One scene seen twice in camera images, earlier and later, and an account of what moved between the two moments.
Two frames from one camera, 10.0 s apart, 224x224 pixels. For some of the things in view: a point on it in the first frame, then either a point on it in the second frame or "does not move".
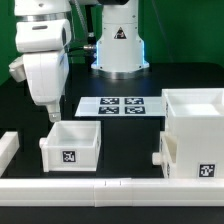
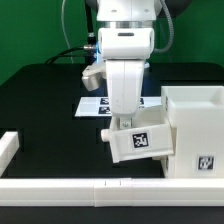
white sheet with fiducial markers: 121,106 does not move
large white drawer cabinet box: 195,116 does not move
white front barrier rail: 109,192 does not move
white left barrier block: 9,145 does not move
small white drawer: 72,146 -> 151,136
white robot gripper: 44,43 -> 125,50
